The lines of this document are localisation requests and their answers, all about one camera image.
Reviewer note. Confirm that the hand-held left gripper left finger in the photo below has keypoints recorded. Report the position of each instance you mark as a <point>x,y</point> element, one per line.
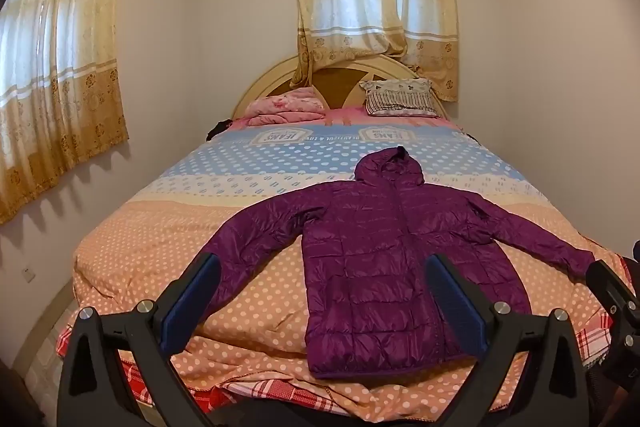
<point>187,307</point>

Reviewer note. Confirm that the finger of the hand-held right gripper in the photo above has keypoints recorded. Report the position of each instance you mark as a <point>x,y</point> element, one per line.
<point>605,282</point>

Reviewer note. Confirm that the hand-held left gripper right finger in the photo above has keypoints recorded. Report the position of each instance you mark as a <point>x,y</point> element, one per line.
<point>457,307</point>

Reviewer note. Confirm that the purple hooded puffer jacket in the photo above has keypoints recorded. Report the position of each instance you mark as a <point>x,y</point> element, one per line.
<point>390,257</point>

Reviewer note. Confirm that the polka dot duvet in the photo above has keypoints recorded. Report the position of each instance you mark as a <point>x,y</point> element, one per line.
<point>150,247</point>

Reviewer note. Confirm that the dark cloth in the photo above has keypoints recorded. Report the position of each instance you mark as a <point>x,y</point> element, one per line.
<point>217,129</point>

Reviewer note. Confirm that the striped floral pillow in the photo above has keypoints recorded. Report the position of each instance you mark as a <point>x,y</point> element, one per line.
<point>400,97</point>

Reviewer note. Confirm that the pink bed sheet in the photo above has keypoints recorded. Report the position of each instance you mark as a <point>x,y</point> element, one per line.
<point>345,116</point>

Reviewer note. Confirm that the pink folded blanket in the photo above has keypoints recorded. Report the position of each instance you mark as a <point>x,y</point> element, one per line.
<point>285,107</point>

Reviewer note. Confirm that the cream wooden headboard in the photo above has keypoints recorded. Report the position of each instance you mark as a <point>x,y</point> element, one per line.
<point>340,87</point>

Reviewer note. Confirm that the beige floral curtain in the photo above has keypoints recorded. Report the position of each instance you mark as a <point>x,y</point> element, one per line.
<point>375,7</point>
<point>60,82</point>

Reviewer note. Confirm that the white wall outlet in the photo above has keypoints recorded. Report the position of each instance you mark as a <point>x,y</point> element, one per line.
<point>27,274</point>

